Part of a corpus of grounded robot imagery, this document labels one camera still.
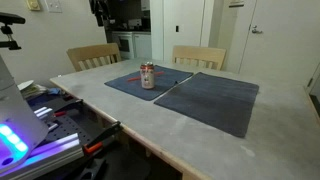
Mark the red plastic straw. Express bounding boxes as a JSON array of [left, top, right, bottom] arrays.
[[127, 71, 164, 82]]

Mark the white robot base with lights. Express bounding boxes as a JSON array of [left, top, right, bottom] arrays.
[[0, 56, 48, 174]]

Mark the red and white soda can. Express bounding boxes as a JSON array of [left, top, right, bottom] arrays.
[[140, 62, 155, 89]]

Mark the blue cloth mat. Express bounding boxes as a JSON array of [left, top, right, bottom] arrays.
[[105, 65, 193, 101]]

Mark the right wooden chair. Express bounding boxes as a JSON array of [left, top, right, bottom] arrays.
[[172, 45, 226, 70]]

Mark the wooden chair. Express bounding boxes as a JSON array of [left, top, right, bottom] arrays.
[[66, 43, 121, 72], [172, 45, 226, 70]]

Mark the white kitchen cabinet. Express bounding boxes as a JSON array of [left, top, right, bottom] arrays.
[[112, 31, 152, 59]]

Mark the dark grey cloth mat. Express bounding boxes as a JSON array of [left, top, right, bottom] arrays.
[[155, 73, 259, 138]]

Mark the left wooden chair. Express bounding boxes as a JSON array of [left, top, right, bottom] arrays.
[[66, 43, 121, 72]]

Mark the black orange bar clamp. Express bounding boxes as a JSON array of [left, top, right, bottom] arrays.
[[83, 121, 122, 155]]

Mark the black perforated breadboard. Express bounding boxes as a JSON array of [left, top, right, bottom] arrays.
[[44, 116, 92, 145]]

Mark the stack of papers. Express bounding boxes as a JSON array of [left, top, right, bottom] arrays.
[[18, 80, 48, 99]]

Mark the beige thermostat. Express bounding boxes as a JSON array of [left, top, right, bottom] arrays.
[[26, 0, 41, 11]]

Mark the white door with handle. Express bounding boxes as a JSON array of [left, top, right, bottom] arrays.
[[240, 0, 320, 85]]

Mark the silver aluminium rail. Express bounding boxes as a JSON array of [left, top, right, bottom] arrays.
[[1, 133, 84, 180]]

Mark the white light switch plate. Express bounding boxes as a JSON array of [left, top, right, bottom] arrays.
[[45, 0, 62, 13]]

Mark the black camera on mount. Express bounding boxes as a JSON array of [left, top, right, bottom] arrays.
[[0, 12, 26, 50]]

